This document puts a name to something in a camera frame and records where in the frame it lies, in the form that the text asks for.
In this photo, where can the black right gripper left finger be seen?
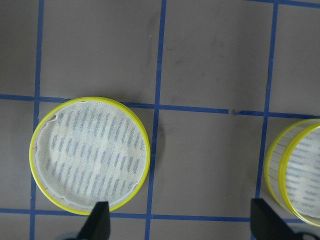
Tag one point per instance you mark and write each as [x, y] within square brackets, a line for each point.
[97, 225]

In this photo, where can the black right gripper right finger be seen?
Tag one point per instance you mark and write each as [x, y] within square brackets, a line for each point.
[265, 223]

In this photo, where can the yellow steamer basket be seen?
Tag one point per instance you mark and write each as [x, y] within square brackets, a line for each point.
[89, 150]
[292, 170]

